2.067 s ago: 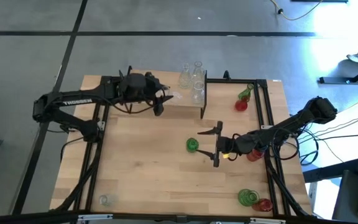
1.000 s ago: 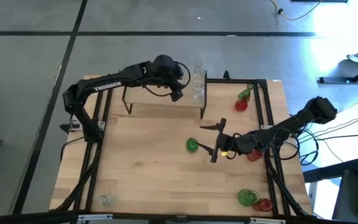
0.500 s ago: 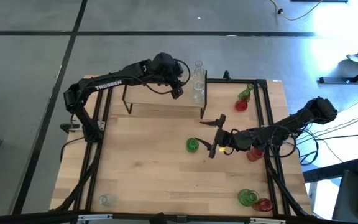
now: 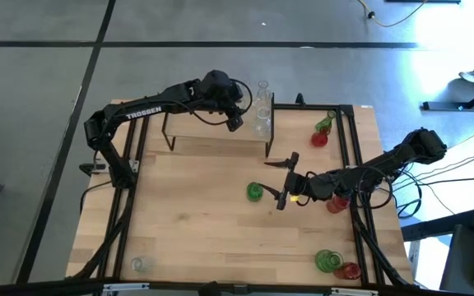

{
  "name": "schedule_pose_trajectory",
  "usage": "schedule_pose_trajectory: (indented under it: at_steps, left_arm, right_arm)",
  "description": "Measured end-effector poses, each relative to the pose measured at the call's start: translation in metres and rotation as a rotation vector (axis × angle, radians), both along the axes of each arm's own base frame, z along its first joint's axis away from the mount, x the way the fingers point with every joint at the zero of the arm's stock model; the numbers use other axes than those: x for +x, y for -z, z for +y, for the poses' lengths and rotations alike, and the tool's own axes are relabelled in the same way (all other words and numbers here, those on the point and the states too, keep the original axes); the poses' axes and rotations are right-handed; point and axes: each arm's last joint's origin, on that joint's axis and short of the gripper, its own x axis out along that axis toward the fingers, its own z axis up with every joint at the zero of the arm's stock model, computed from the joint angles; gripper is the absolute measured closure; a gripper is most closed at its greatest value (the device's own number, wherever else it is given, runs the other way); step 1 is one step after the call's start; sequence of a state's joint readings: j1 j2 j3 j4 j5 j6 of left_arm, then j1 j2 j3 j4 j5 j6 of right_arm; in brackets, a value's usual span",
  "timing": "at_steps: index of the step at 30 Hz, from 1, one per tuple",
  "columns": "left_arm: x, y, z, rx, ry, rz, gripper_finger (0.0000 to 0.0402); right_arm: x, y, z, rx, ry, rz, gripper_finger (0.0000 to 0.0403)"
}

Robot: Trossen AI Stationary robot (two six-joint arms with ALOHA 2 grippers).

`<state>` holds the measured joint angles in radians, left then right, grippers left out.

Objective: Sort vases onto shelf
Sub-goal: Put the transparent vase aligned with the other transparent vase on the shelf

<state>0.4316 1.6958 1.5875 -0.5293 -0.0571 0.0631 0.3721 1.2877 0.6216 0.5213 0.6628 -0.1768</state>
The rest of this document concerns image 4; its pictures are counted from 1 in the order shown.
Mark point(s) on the silver bracket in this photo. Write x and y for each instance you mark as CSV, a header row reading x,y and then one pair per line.
x,y
126,286
352,292

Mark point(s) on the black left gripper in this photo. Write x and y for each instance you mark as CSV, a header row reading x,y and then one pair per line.
x,y
218,90

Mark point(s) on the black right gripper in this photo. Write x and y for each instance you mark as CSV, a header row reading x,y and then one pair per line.
x,y
303,188

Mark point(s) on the black stand base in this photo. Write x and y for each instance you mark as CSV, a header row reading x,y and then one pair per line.
x,y
442,106

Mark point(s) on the small grey black box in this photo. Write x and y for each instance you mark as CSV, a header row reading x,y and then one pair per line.
x,y
93,167

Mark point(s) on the wooden shelf with black frame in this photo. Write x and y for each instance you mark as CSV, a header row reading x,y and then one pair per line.
x,y
191,127

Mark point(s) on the black crossbeam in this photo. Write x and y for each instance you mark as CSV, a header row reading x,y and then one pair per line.
x,y
179,286

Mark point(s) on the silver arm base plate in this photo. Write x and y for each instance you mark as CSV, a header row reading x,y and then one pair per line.
x,y
134,165

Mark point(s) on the red glass vase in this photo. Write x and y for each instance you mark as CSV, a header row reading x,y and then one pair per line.
x,y
349,271
319,140
335,205

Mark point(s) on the black aluminium table frame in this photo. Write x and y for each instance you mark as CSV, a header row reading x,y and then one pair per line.
x,y
307,107

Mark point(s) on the wide-mouth green glass vase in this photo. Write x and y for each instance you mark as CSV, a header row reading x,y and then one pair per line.
x,y
328,261

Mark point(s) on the slim clear glass vase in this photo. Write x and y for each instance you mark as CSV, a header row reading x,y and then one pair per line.
x,y
263,92

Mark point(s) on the black desk foot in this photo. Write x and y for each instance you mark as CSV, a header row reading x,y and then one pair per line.
x,y
426,230

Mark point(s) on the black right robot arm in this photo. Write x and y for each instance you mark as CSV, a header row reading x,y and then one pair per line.
x,y
385,160

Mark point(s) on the slim green glass vase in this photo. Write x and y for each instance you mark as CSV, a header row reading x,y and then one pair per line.
x,y
326,121

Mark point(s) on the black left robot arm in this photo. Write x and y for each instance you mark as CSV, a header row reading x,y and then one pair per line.
x,y
146,110

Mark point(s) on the squat green glass vase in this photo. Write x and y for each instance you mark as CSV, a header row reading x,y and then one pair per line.
x,y
254,192

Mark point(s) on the diamond-cut clear glass vase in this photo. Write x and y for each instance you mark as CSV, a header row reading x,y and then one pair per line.
x,y
142,265

